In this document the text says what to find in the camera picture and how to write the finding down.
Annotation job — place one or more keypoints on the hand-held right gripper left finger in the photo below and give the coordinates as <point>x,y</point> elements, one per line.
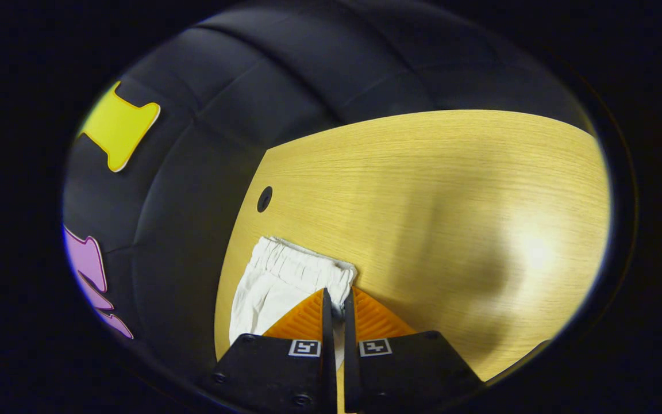
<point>327,356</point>

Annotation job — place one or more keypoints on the white jeans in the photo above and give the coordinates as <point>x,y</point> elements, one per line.
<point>273,287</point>

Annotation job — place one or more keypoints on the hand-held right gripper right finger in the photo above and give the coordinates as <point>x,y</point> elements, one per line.
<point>351,356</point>

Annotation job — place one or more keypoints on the black backdrop cloth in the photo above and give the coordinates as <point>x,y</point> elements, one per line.
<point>204,172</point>

